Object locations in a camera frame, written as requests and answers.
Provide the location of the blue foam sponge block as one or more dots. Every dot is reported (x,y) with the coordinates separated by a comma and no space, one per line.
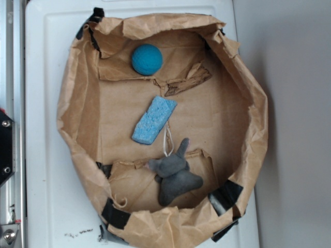
(153,120)

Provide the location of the gray plush elephant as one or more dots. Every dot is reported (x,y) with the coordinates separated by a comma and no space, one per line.
(173,174)

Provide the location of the brown paper bag bin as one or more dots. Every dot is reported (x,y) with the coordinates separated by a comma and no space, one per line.
(221,108)

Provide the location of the blue ball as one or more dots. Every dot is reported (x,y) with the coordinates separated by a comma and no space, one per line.
(146,59)

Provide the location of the white plastic tray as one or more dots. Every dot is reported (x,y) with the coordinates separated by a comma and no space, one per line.
(59,214)

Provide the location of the black bracket with screws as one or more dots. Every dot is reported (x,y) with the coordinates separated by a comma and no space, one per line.
(6,148)

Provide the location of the metal rail frame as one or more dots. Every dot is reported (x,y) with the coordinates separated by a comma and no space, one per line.
(13,192)

